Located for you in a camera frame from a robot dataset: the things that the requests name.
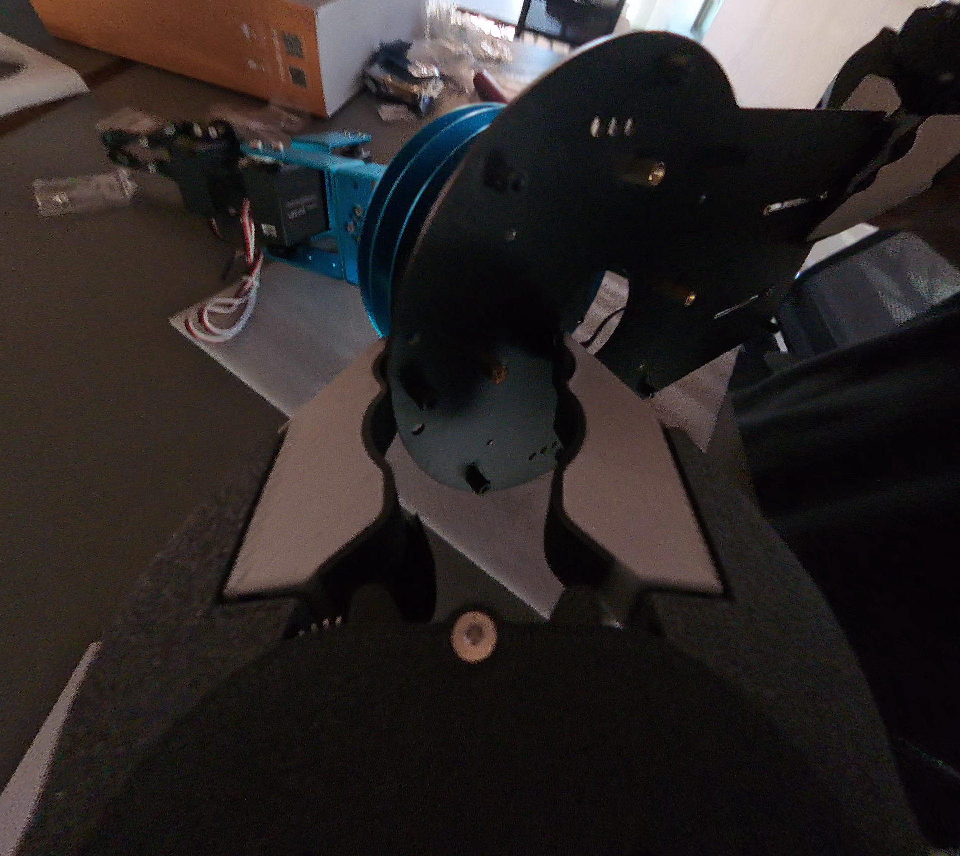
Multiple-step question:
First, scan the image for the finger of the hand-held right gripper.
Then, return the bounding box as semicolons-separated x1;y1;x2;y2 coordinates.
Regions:
808;113;960;242
813;29;909;116

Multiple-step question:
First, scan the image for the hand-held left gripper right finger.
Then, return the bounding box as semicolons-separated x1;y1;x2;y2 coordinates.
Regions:
547;337;729;598

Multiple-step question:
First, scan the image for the group of clear screw bags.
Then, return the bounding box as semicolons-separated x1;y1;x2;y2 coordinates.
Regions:
31;102;414;220

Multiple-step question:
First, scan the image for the white foam sheet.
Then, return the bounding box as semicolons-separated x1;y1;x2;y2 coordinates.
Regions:
168;256;744;625

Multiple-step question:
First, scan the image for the white and orange cardboard box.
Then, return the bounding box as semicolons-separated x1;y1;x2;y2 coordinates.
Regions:
0;0;526;120

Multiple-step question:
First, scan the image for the dark foil bag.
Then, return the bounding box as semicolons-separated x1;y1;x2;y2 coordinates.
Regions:
363;40;445;106

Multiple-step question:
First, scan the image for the white foam insert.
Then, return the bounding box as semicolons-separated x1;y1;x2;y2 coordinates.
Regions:
0;34;90;119

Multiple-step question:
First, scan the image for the blue toy robot arm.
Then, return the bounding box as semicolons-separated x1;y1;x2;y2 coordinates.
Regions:
101;31;890;497

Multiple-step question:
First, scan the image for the black office chair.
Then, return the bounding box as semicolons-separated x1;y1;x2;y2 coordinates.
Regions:
778;229;960;358
516;0;630;46

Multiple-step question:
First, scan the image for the dark grey desk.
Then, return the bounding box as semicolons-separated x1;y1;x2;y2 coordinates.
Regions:
0;0;751;782

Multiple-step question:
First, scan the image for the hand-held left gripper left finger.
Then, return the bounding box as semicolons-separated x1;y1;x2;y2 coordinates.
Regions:
221;340;400;602

